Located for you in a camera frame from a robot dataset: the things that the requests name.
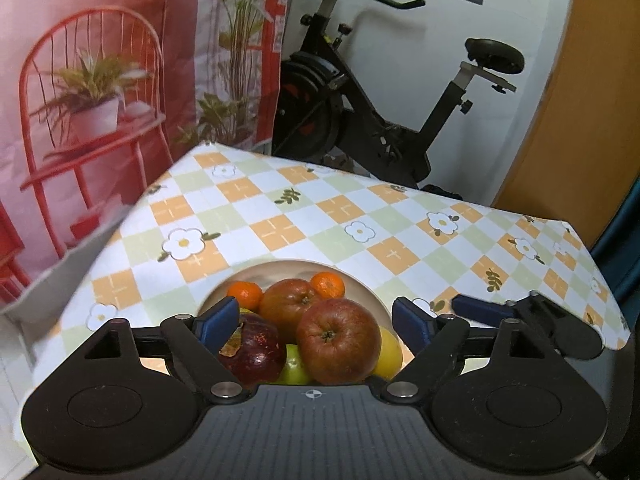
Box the yellow lemon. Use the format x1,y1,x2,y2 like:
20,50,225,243
372,326,404,380

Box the purple mangosteen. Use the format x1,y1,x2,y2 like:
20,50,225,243
218,311,286,388

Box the orange tangerine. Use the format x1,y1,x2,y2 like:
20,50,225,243
309,271,346,300
226,281,264,312

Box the large red apple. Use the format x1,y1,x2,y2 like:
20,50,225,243
258,278,321,344

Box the brown round apple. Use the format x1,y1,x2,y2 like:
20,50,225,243
296,298,382,386

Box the beige round plate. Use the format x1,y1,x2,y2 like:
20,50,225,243
197,259,417,386

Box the checkered floral tablecloth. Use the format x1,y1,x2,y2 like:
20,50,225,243
19,142,633,461

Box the teal curtain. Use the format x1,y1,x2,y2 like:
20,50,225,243
591,182,640,307

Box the wooden door panel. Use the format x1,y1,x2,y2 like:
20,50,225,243
494,0,639,246

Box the black exercise bike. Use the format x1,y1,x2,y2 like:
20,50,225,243
271,0,525,196

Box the red printed backdrop cloth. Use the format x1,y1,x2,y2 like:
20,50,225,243
1,0,288,304

